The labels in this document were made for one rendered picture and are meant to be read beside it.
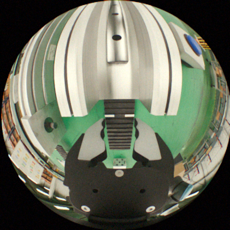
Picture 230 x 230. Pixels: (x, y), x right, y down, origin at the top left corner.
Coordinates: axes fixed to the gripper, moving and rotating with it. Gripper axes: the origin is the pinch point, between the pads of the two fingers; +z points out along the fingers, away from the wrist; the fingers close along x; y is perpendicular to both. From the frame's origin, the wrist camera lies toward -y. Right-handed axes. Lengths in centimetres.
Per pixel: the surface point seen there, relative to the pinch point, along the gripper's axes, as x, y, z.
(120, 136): 0.0, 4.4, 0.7
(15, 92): -32.9, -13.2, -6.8
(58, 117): -14.1, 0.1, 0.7
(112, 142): -1.7, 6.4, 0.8
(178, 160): 44, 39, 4
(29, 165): -283, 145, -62
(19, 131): -159, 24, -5
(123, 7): 1.6, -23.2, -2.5
